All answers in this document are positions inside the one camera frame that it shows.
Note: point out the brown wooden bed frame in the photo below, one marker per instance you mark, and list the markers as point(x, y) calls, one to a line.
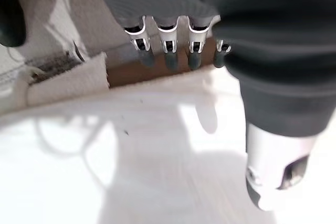
point(131, 73)

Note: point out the white bed sheet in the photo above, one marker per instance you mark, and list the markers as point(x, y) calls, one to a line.
point(78, 6)

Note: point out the white textured blanket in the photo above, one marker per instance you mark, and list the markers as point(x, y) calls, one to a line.
point(71, 82)

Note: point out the dark robot foot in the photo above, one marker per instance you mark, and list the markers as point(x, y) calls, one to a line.
point(10, 9)

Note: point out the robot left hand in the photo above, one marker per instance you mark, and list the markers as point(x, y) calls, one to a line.
point(275, 37)

